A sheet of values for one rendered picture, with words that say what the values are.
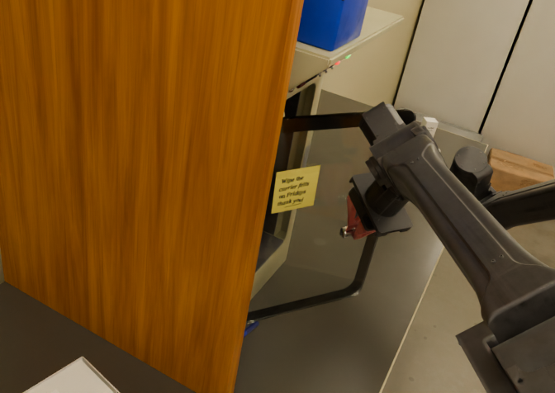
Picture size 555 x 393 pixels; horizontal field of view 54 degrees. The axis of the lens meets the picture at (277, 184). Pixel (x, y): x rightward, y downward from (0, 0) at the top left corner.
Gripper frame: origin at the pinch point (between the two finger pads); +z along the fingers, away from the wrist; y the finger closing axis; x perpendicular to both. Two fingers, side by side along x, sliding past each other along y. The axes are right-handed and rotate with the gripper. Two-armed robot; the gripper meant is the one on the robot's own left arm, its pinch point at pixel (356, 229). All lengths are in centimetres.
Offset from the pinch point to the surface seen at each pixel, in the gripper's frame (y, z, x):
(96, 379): 7.5, 21.1, -41.0
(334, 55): -10.2, -29.1, -13.9
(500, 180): -75, 145, 225
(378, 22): -22.4, -23.5, 2.5
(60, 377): 6, 22, -46
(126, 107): -17.0, -13.3, -35.0
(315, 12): -14.7, -31.6, -15.5
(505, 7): -160, 84, 235
